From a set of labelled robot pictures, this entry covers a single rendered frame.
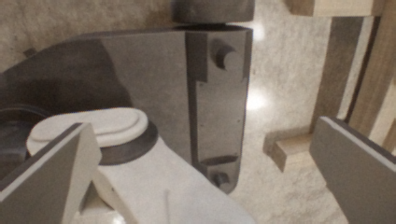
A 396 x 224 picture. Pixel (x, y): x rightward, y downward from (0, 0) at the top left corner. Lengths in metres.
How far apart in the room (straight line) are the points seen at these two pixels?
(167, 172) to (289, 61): 0.60
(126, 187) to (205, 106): 0.27
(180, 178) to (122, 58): 0.28
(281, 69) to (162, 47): 0.47
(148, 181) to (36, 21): 0.53
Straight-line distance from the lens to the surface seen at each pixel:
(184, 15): 0.45
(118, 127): 0.35
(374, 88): 0.88
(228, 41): 0.43
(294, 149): 0.90
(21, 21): 0.70
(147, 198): 0.29
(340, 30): 0.90
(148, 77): 0.46
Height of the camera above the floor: 0.61
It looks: 60 degrees down
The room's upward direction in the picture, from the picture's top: 156 degrees clockwise
